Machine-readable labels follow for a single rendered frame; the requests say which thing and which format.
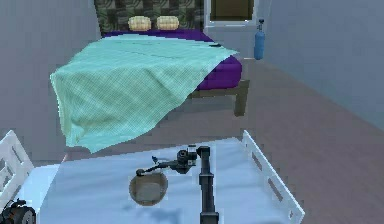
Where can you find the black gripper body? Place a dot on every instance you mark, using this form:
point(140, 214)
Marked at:
point(182, 159)

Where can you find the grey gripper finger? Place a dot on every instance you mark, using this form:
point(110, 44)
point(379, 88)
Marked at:
point(154, 169)
point(160, 162)

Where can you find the grey brown bowl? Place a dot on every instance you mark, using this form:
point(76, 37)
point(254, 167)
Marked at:
point(148, 190)

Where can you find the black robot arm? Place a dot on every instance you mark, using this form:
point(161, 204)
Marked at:
point(206, 186)

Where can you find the white bed with pale mattress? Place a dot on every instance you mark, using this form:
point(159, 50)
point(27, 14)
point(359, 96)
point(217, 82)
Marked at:
point(100, 186)

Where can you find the bed with purple mattress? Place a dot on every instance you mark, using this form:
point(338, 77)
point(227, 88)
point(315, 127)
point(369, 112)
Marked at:
point(223, 71)

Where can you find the teal checked blanket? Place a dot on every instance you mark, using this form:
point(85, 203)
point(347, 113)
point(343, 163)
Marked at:
point(126, 86)

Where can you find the small black flat object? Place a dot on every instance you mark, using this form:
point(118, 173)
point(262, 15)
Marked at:
point(215, 44)

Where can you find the cream striped pillow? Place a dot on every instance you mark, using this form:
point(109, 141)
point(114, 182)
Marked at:
point(139, 23)
point(168, 22)

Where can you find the blue cylinder with black top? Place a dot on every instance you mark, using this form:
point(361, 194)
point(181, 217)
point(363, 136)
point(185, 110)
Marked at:
point(259, 43)

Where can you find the white framed window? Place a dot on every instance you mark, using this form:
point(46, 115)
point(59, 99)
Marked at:
point(231, 10)

